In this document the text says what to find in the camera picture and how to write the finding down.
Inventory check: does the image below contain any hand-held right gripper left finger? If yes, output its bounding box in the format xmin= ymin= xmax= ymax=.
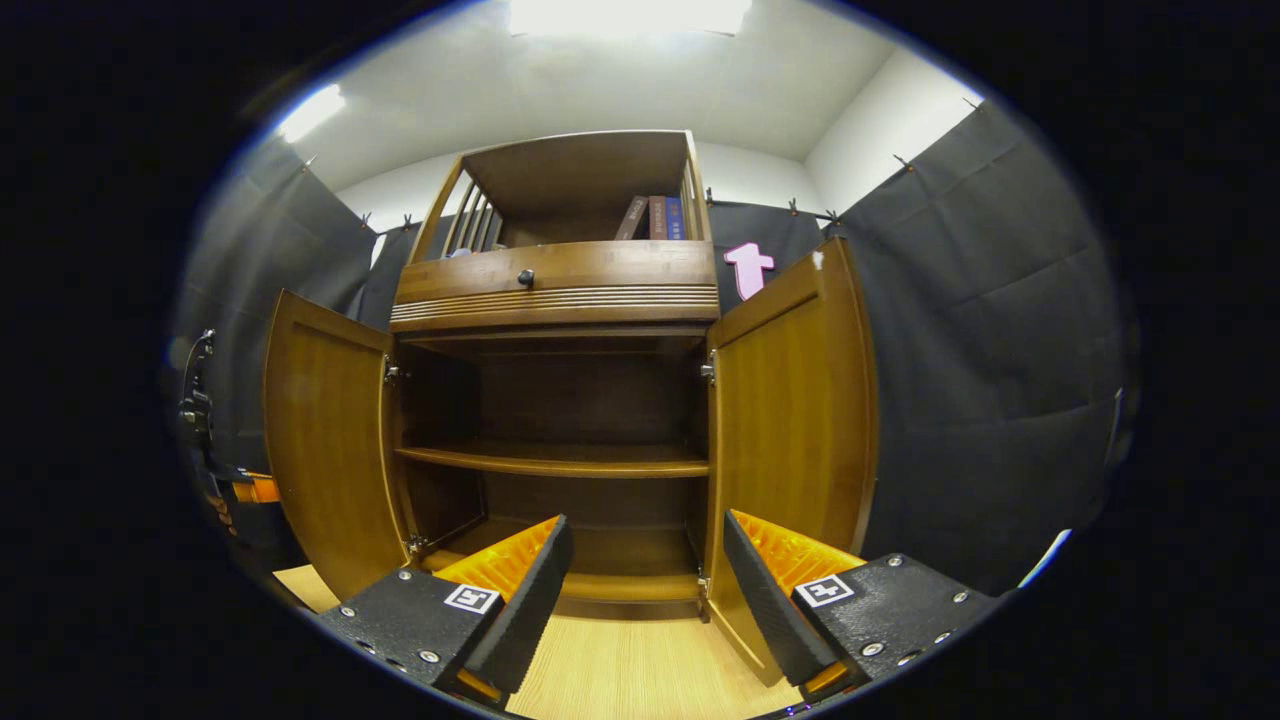
xmin=318 ymin=514 xmax=576 ymax=711

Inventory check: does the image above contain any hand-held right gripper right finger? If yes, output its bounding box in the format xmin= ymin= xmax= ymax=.
xmin=722 ymin=508 xmax=1004 ymax=706

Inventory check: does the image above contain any wooden cabinet door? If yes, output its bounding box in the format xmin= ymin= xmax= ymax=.
xmin=262 ymin=290 xmax=413 ymax=601
xmin=702 ymin=236 xmax=881 ymax=688

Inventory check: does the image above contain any wooden inner cabinet shelf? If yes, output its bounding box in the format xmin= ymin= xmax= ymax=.
xmin=395 ymin=440 xmax=711 ymax=479

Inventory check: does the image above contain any wooden cabinet drawer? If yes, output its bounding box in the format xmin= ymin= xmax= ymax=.
xmin=395 ymin=240 xmax=719 ymax=301

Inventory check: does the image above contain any small ceiling light panel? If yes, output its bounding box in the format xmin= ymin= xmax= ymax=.
xmin=275 ymin=83 xmax=348 ymax=144

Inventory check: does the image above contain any black backdrop cloth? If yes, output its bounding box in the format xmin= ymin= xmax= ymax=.
xmin=170 ymin=95 xmax=1141 ymax=596

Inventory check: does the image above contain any large ceiling light panel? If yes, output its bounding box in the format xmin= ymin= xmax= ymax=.
xmin=508 ymin=0 xmax=753 ymax=39

